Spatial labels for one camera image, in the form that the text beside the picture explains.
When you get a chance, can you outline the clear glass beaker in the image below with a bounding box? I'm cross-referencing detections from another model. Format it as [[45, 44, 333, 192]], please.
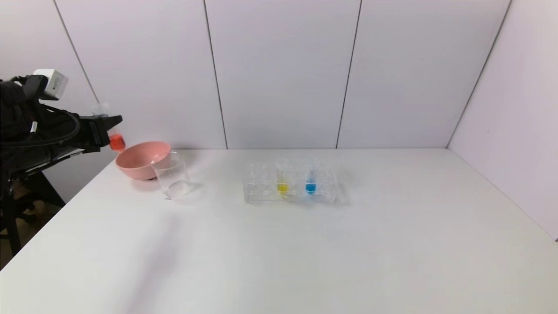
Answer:
[[150, 151, 194, 200]]

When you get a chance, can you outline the test tube with red pigment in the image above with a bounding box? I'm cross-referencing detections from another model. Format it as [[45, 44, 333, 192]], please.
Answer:
[[91, 103, 126, 152]]

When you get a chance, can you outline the dark chair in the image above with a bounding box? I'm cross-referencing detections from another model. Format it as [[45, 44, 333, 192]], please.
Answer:
[[0, 172, 66, 259]]

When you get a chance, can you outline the pink bowl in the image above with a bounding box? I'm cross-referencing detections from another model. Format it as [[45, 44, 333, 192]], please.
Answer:
[[115, 140, 172, 181]]

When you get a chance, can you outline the test tube with blue pigment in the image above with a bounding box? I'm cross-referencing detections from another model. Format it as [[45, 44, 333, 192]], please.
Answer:
[[305, 157, 320, 195]]

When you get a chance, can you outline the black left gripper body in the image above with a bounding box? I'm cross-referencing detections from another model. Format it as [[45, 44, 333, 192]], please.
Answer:
[[62, 116, 111, 150]]

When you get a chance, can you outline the thin black camera cable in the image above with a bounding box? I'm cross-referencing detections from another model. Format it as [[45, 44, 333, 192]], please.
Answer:
[[41, 108, 82, 147]]

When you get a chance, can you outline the clear acrylic test tube rack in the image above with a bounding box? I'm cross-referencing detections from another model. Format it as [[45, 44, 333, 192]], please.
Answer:
[[242, 159, 339, 205]]

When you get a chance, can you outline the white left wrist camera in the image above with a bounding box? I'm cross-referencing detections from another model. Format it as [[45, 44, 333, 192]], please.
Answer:
[[33, 68, 69, 101]]

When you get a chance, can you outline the test tube with yellow pigment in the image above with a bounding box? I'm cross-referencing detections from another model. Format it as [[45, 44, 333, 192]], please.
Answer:
[[275, 157, 290, 195]]

